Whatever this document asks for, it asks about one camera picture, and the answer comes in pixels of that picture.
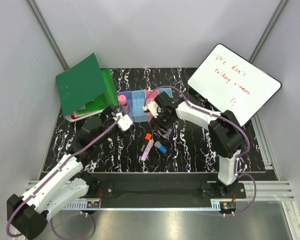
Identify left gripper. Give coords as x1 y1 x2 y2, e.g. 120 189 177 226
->
94 105 134 148

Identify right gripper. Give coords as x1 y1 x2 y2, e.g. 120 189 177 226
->
150 109 176 135

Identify grey glitter jar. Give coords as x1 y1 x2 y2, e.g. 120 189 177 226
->
157 128 172 139

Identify pink capped marker bottle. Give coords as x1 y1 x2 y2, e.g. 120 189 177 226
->
118 95 130 114

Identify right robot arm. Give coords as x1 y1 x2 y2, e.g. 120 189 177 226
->
142 92 250 199

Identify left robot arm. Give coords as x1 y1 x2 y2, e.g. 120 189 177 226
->
6 112 133 240

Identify black marble mat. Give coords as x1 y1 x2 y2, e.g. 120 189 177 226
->
38 67 277 181

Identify blue plastic bin right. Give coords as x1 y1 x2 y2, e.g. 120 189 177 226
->
158 88 173 98

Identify pink plastic bin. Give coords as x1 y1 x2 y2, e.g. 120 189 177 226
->
145 90 159 122

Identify orange capped black highlighter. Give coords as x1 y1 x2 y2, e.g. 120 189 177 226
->
140 133 152 152

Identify light blue plastic bin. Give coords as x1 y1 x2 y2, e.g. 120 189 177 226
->
132 90 148 123

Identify pink highlighter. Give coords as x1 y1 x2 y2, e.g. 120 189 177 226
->
141 139 154 161

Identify blue capped small bottle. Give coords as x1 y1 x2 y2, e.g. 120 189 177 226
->
154 141 167 154

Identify purple plastic bin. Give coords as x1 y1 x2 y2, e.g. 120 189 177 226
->
118 91 135 122

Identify green folder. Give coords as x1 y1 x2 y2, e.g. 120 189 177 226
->
55 53 119 123

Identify white whiteboard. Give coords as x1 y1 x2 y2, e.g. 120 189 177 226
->
187 43 282 126

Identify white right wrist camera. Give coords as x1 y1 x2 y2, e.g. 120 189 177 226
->
142 101 162 118

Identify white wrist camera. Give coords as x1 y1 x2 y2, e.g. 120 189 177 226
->
115 112 134 132
142 101 162 118

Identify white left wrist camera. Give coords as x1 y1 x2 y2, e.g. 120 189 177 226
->
115 112 134 132

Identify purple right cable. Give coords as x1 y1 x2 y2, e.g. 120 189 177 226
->
143 86 257 216

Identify purple cable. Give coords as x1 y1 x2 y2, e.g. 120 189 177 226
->
6 116 121 238
143 86 257 216

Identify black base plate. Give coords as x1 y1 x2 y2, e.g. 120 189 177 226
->
87 172 247 211

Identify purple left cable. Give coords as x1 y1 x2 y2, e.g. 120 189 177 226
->
6 116 121 238

